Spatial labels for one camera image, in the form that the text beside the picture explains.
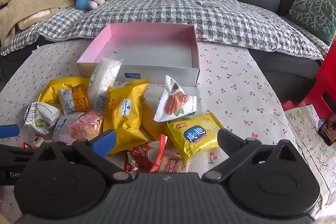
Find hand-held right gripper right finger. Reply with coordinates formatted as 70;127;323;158
202;129;302;183

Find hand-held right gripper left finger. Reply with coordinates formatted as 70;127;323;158
34;130;132;183

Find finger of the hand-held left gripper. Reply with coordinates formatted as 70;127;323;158
0;124;21;139

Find pink rice crisp bar packet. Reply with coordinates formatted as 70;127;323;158
54;112;105;145

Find small red white candy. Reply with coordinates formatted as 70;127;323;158
20;135;48;149

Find large yellow snack packet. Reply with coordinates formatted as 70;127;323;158
103;79;150;155
37;77;91;111

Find yellow square cracker packet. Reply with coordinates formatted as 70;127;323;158
165;112;224;162

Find white green-print nut packet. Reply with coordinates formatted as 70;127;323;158
23;102;61;135

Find red snack packet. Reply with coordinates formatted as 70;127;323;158
123;134;168;173

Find small grey orange snack packet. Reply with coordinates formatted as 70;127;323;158
58;84;90;115

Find orange clear pastry packet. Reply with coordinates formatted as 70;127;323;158
157;154;189;174

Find clear white cake packet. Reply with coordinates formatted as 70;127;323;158
86;57;124;111

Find white pecan-print nut packet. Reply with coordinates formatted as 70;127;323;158
154;75;198;123

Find pink-lined white cardboard box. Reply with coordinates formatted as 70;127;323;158
76;23;200;87

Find cherry-print tablecloth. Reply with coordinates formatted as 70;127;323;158
0;39;297;224

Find floral-print cloth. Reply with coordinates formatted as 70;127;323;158
285;105;336;216

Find black smartphone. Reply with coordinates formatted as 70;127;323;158
318;110;336;146

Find red plastic stool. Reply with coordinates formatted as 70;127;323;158
282;35;336;119

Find grey checkered quilt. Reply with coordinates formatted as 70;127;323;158
0;0;331;62

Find white tissue packet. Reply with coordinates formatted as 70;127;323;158
199;0;222;7

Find green branch-print cushion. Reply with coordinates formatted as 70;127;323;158
287;0;336;46

